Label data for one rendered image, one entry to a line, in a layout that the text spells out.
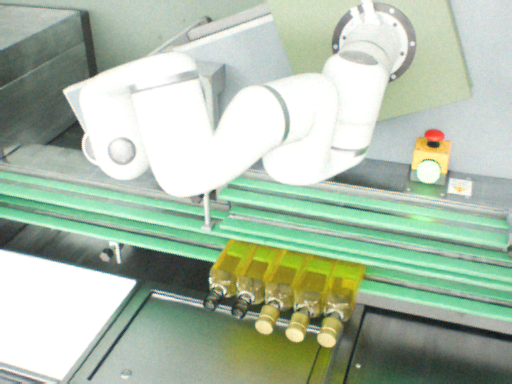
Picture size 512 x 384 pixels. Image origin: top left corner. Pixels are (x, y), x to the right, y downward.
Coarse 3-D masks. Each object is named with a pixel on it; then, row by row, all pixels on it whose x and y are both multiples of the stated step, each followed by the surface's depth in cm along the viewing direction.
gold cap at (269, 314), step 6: (264, 306) 114; (270, 306) 113; (264, 312) 112; (270, 312) 112; (276, 312) 113; (258, 318) 112; (264, 318) 111; (270, 318) 111; (276, 318) 113; (258, 324) 111; (264, 324) 111; (270, 324) 110; (258, 330) 112; (264, 330) 112; (270, 330) 111
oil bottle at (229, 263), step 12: (228, 240) 129; (240, 240) 129; (228, 252) 126; (240, 252) 125; (216, 264) 122; (228, 264) 122; (240, 264) 122; (216, 276) 120; (228, 276) 119; (228, 288) 119
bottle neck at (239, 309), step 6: (240, 294) 117; (246, 294) 117; (240, 300) 115; (246, 300) 116; (252, 300) 118; (234, 306) 114; (240, 306) 114; (246, 306) 115; (234, 312) 115; (240, 312) 116; (246, 312) 115; (240, 318) 115
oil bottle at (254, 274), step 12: (252, 252) 126; (264, 252) 126; (276, 252) 126; (252, 264) 122; (264, 264) 122; (240, 276) 119; (252, 276) 119; (264, 276) 119; (240, 288) 118; (252, 288) 117
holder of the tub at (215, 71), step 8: (200, 64) 132; (208, 64) 132; (216, 64) 132; (200, 72) 128; (208, 72) 128; (216, 72) 129; (224, 72) 133; (216, 80) 130; (224, 80) 134; (216, 88) 130; (224, 88) 135; (216, 96) 132; (224, 96) 136; (216, 104) 133; (224, 104) 137; (216, 112) 133; (216, 120) 134; (216, 128) 134
